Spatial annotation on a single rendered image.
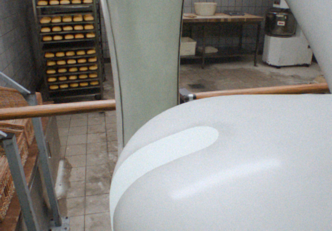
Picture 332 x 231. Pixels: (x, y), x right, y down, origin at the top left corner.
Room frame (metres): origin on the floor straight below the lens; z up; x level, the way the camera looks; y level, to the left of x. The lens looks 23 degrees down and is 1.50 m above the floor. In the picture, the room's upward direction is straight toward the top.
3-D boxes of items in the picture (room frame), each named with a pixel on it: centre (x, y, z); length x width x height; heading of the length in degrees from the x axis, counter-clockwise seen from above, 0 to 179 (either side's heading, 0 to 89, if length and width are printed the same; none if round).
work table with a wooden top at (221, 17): (5.50, -0.59, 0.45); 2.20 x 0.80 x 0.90; 103
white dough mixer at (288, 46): (5.46, -2.26, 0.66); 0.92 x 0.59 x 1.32; 103
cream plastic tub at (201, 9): (5.61, -0.72, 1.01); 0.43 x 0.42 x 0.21; 103
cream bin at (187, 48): (5.43, -0.32, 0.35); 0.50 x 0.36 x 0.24; 14
